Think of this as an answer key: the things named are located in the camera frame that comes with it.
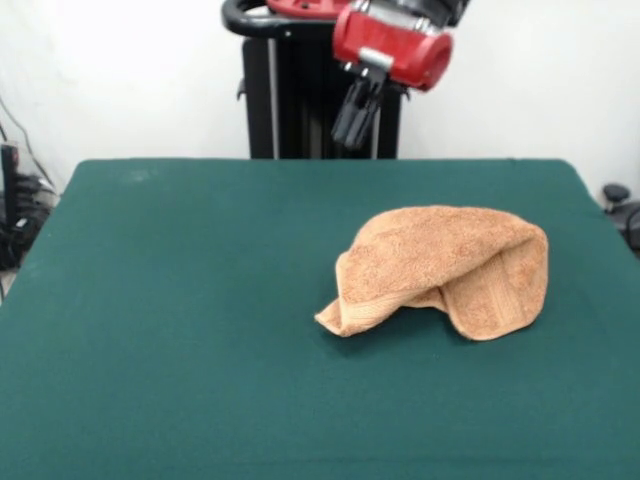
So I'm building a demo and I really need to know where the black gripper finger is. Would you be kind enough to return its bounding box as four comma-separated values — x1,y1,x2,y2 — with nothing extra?
347,77,389,150
332,82,366,144

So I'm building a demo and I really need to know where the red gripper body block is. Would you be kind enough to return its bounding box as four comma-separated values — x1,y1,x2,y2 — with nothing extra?
332,8,455,94

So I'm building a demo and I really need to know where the orange terry towel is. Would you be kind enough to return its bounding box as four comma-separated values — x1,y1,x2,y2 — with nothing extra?
313,203,550,343

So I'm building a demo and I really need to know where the dark green table cloth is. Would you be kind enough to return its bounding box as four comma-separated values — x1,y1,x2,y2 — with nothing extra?
0,157,640,480

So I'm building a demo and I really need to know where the black office chair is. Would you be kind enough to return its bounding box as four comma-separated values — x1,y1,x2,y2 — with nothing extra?
601,183,640,251

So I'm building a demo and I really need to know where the black upright device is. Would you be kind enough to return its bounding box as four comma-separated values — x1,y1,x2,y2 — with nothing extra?
0,143,21,226

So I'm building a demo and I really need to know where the black robot pedestal with handle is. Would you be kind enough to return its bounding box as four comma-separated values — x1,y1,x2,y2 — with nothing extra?
222,0,416,160

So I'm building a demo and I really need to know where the thin grey wall cable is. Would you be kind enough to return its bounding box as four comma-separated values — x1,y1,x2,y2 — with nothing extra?
0,94,55,189

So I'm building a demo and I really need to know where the black cable bundle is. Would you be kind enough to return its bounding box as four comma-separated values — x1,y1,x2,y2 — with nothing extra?
0,172,61,271

